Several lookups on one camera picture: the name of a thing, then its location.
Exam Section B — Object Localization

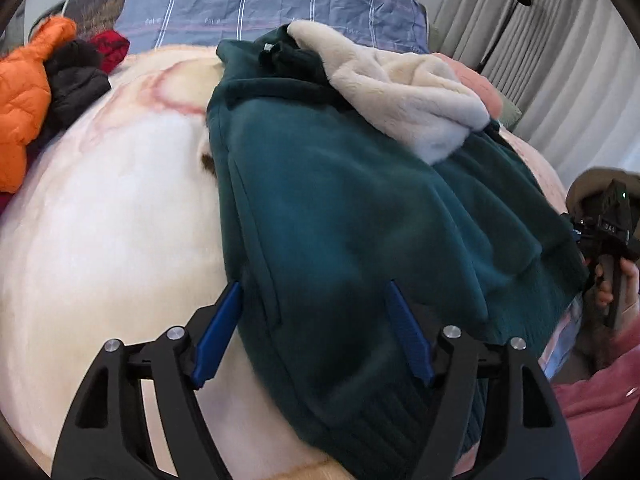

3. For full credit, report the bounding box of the dark green fleece sweater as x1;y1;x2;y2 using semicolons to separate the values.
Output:
206;28;587;479

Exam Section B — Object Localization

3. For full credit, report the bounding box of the cream fluffy fleece garment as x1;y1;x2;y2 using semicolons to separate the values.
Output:
288;21;490;165

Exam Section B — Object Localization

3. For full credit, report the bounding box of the person's right hand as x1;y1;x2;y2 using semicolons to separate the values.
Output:
596;259;639;333

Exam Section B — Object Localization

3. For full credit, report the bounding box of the pink lettered fleece blanket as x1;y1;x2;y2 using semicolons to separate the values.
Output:
0;44;586;480

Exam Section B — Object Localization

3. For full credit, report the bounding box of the green pillow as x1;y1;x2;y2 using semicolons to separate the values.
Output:
498;93;523;131

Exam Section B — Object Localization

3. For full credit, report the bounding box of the grey window curtain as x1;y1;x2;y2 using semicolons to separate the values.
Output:
431;0;639;183

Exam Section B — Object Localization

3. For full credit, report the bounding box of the pink quilted pillow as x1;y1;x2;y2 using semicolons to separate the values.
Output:
435;53;503;119

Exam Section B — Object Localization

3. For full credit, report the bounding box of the black floor lamp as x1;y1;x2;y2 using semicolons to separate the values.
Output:
475;0;534;74

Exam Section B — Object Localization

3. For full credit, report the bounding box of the black garment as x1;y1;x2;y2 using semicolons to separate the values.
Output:
27;40;111;155

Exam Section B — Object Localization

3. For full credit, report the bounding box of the orange puffer jacket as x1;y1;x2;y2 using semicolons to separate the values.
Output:
0;15;77;194

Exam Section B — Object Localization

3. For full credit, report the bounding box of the red knitted garment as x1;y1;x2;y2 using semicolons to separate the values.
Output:
89;29;130;74

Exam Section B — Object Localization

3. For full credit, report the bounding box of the blue plaid quilt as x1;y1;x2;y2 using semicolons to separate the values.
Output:
115;0;428;53

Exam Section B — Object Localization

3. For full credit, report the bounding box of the dark patterned pillow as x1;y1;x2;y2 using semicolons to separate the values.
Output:
24;0;125;40

